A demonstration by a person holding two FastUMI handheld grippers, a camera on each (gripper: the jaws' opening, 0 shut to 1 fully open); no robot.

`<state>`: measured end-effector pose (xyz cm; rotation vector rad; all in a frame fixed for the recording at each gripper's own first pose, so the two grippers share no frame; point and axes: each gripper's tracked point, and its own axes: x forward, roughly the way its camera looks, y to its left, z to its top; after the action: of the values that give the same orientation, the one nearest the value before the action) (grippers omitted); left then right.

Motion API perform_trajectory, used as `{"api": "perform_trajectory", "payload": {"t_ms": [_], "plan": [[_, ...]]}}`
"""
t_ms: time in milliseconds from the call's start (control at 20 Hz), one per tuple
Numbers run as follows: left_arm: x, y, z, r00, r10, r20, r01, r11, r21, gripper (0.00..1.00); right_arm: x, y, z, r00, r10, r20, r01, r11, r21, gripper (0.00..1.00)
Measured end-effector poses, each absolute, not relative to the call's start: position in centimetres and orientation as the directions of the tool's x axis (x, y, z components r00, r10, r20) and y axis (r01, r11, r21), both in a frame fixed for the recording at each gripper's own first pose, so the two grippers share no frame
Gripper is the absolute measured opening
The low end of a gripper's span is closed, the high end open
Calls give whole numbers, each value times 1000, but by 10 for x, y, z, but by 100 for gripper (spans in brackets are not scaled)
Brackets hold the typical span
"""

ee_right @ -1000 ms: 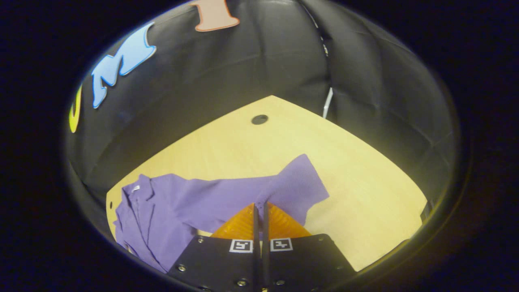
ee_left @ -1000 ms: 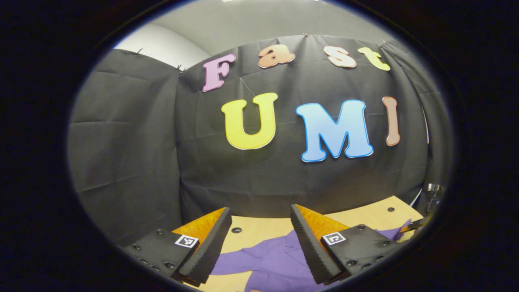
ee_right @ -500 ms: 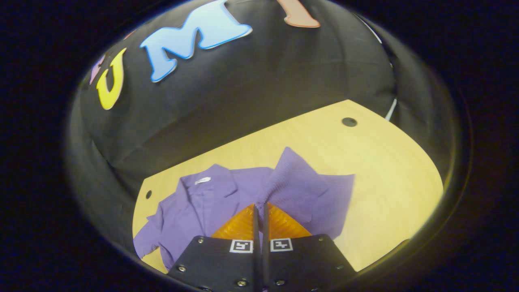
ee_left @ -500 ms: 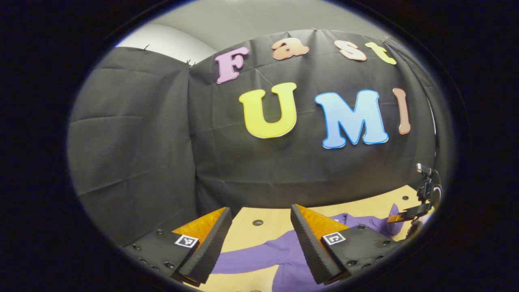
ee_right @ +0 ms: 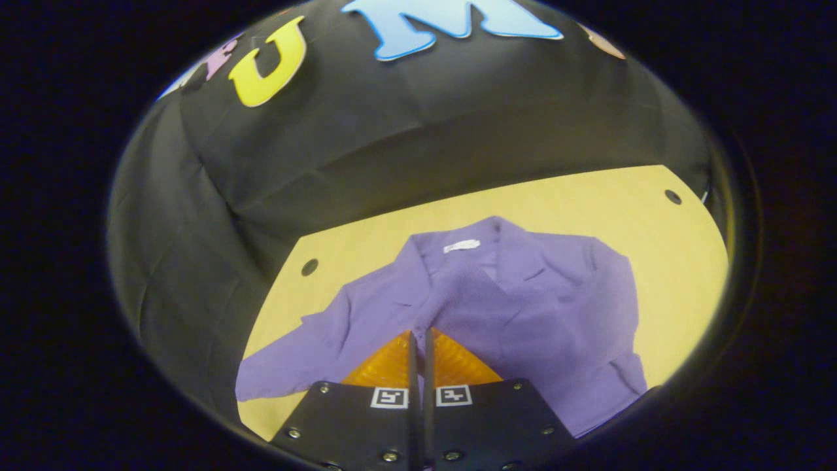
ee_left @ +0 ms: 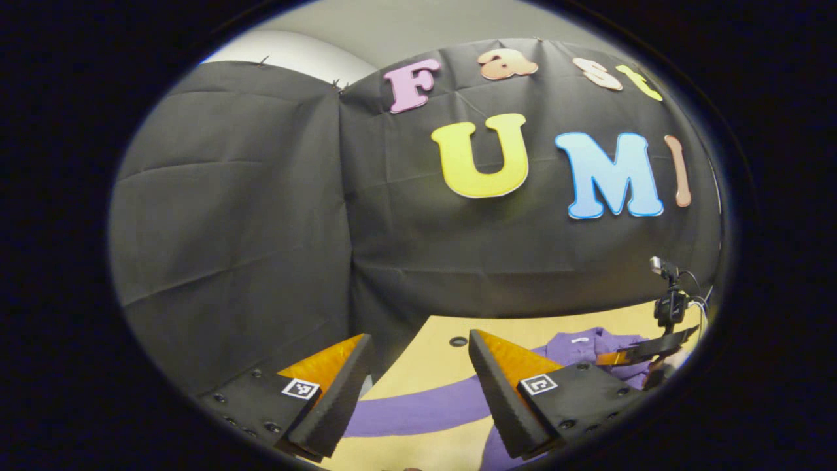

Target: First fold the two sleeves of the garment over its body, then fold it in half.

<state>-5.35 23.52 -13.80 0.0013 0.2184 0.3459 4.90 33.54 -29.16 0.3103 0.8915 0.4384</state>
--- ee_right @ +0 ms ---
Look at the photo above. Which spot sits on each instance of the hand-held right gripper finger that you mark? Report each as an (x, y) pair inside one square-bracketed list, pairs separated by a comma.
[(429, 405), (414, 405)]

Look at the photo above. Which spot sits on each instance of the purple shirt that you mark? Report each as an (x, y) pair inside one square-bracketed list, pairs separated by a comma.
[(523, 307)]

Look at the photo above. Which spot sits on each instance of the black table grommet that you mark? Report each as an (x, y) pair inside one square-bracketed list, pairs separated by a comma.
[(309, 267), (673, 196)]

